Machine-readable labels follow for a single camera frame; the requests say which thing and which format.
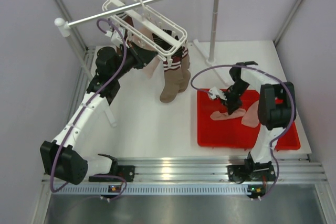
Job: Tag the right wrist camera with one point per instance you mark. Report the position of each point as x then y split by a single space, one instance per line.
215 93

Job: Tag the white plastic clip hanger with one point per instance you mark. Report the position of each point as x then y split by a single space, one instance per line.
145 16

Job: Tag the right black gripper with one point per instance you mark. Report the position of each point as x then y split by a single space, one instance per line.
230 105

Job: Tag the white metal drying rack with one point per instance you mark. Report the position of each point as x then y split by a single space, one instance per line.
65 27

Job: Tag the aluminium mounting rail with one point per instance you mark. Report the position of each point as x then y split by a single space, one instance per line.
189 176

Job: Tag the dark brown hanging sock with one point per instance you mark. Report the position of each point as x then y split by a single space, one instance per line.
128 20

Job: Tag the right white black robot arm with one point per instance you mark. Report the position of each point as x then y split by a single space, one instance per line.
276 112

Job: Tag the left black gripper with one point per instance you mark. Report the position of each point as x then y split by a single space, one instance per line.
146 56

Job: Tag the thick pink sock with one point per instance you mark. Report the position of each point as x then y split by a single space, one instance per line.
221 116

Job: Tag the taupe sock with striped cuff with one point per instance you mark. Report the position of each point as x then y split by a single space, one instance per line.
173 79

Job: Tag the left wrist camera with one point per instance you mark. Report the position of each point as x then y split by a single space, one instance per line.
115 38

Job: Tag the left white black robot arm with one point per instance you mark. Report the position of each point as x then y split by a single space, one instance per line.
73 154

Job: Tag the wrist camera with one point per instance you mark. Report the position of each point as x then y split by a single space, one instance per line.
115 38
215 93

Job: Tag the red plastic tray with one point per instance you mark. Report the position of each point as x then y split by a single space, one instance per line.
231 133

